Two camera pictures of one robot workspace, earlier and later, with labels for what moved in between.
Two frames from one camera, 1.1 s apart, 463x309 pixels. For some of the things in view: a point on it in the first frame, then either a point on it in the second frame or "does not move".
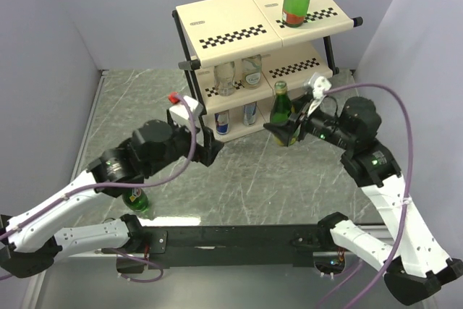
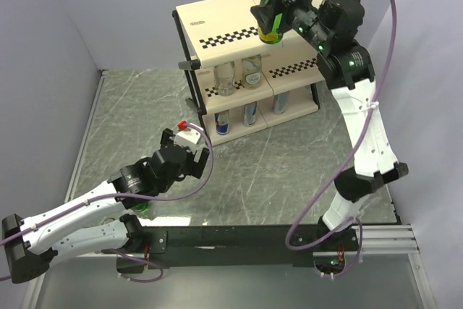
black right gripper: (298, 105) -> (265, 12)
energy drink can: (249, 113) does not move
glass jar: (252, 71) does not move
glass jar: (225, 78) does not move
